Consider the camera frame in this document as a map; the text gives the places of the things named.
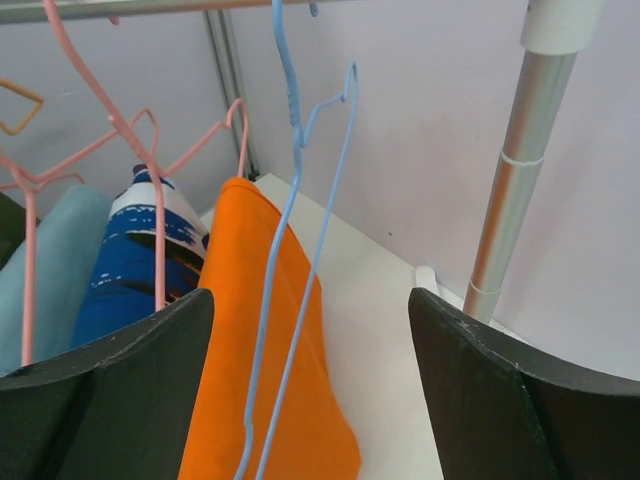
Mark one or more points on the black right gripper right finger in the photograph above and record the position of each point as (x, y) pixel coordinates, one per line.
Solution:
(502, 409)

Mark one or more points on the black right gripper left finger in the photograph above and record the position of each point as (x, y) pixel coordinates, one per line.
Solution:
(116, 408)

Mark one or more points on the blue white patterned trousers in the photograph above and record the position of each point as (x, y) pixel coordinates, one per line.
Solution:
(122, 285)

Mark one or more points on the light blue trousers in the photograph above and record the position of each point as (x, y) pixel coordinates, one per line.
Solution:
(67, 244)

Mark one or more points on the orange trousers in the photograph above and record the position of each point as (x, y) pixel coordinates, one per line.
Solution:
(265, 385)

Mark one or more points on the pink hanger with orange trousers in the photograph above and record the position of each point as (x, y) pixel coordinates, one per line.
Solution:
(237, 107)

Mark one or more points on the silver clothes rack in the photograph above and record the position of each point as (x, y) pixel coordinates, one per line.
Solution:
(553, 33)

